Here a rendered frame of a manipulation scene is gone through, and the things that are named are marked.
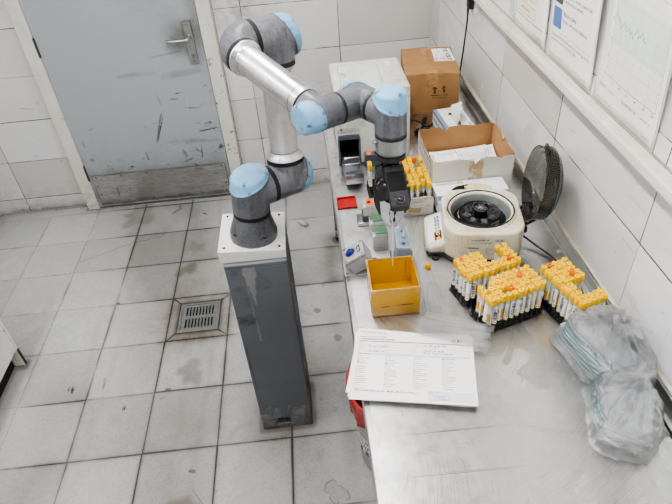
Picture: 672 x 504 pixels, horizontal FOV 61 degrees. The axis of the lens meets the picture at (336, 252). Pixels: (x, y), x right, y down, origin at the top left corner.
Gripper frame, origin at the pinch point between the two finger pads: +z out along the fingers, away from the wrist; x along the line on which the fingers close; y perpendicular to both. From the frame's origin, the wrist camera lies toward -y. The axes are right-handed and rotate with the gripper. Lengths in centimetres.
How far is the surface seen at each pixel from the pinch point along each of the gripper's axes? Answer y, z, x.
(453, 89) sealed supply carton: 112, 15, -42
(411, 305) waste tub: -7.5, 22.1, -4.1
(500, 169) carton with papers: 47, 16, -44
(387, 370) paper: -27.2, 24.0, 5.2
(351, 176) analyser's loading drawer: 58, 20, 6
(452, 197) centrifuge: 28.8, 13.2, -22.9
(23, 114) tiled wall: 204, 48, 186
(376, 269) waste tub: 5.2, 19.2, 3.8
